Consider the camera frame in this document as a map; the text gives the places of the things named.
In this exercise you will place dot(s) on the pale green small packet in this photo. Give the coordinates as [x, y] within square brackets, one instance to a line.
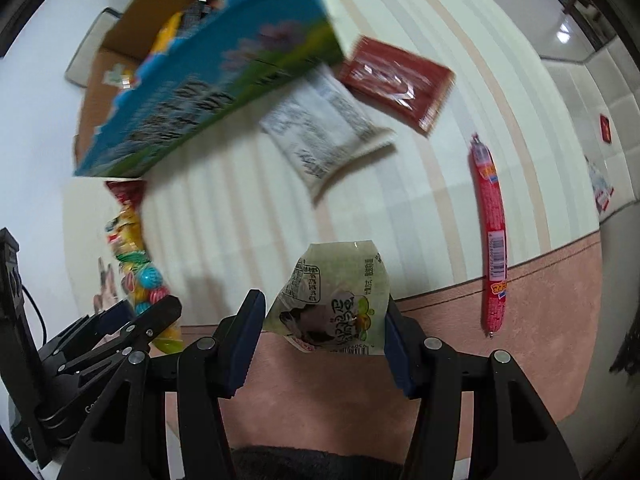
[330, 300]

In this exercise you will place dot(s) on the white grey-print packet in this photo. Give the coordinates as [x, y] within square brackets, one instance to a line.
[325, 125]

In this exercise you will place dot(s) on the printed cardboard box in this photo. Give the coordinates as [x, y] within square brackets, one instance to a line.
[225, 75]

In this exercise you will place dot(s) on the small red white packet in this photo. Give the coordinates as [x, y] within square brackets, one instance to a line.
[600, 187]

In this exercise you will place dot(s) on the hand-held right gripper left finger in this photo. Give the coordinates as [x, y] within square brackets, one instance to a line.
[247, 345]

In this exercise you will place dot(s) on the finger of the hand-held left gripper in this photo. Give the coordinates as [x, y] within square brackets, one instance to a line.
[117, 314]
[150, 317]

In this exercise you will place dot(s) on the white padded chair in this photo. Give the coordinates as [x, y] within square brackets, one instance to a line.
[620, 90]
[82, 65]

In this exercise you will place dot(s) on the dark wooden chair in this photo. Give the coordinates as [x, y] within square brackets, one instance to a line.
[582, 10]

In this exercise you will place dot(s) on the dark fleece clothing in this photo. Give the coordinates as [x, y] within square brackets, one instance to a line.
[310, 462]

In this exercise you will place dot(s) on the red crinkled snack packet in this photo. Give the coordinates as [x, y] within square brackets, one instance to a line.
[125, 191]

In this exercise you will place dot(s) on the dark red packet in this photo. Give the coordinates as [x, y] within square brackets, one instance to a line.
[395, 82]

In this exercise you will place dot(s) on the flat red rectangular packet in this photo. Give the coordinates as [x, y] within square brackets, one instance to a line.
[606, 127]

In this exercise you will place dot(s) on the large yellow black packet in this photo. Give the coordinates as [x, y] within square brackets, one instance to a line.
[170, 35]

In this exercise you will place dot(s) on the yellow owl-print packet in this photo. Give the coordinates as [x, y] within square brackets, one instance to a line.
[125, 232]

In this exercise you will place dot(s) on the green candy-ball packet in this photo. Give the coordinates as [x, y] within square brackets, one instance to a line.
[142, 285]

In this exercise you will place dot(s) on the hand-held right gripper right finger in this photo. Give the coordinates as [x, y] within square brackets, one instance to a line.
[397, 350]

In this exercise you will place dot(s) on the red sausage stick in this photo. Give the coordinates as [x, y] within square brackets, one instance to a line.
[492, 225]

